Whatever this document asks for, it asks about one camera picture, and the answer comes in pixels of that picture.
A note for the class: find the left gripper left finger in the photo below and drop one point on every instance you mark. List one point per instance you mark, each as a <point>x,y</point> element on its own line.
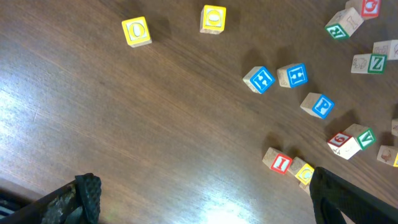
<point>75,202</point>

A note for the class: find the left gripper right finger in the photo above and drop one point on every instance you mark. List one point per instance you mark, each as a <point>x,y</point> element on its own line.
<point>333,198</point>

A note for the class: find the yellow C block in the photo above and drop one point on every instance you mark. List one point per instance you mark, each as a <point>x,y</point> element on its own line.
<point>301,170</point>

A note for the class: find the red I block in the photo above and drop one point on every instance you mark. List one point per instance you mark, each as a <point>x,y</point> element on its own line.
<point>277,161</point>

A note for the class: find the plain block below V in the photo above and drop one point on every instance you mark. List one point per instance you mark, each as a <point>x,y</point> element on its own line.
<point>344,145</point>

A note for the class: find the green V block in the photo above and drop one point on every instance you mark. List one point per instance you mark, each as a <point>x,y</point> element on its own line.
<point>363,135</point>

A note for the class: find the yellow block lower right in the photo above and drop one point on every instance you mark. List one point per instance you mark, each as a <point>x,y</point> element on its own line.
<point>388,155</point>

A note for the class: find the blue P block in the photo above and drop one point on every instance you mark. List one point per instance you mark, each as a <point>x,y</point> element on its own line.
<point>317,105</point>

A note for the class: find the blue H block upper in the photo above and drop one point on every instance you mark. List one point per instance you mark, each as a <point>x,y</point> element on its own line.
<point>293,75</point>

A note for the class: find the blue h block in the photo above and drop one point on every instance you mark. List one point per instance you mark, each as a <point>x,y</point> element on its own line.
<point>293,75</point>
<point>259,79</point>

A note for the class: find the green Z block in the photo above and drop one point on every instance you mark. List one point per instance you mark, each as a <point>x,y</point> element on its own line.
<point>369,63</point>

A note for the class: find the blue H block lower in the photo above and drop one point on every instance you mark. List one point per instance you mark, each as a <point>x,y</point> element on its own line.
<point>259,79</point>

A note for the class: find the plain blue-sided block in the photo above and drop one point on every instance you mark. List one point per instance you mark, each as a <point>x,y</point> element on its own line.
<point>388,47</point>

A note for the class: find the green-sided B block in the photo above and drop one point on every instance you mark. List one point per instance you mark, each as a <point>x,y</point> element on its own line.
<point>344,23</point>

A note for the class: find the yellow O block lower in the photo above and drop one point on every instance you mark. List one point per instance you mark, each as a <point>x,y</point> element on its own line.
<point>136,32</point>

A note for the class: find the yellow o block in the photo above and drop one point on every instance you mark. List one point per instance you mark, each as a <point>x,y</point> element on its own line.
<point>212,19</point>
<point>136,32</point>

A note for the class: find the red Q block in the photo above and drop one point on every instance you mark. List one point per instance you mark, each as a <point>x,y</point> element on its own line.
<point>367,9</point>

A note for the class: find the yellow O block upper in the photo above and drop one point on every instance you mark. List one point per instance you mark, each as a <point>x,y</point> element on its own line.
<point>212,19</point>

